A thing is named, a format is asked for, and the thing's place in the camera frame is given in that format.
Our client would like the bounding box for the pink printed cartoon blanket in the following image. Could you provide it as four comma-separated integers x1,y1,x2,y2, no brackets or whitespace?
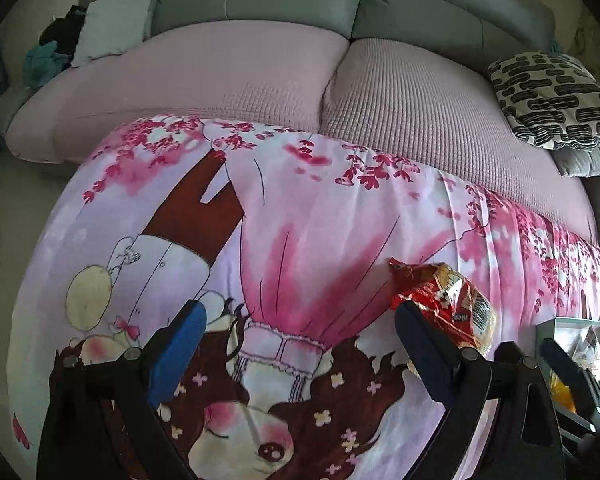
7,115,600,480

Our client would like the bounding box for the teal cardboard tray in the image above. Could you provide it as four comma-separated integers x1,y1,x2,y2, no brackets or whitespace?
535,316,600,431

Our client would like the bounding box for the black and white patterned pillow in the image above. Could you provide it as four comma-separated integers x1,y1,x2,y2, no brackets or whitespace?
487,51,600,151

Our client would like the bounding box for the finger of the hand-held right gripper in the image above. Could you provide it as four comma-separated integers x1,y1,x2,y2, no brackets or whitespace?
540,337,600,426

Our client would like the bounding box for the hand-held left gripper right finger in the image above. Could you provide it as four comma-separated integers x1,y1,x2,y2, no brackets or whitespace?
394,301,566,480

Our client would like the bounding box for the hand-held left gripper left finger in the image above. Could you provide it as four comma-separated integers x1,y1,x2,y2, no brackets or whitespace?
36,299,208,480

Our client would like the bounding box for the light grey pillow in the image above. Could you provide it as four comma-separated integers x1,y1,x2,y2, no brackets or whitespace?
70,0,163,68

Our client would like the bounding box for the small red snack packet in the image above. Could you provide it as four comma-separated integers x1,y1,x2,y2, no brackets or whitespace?
387,257,498,353

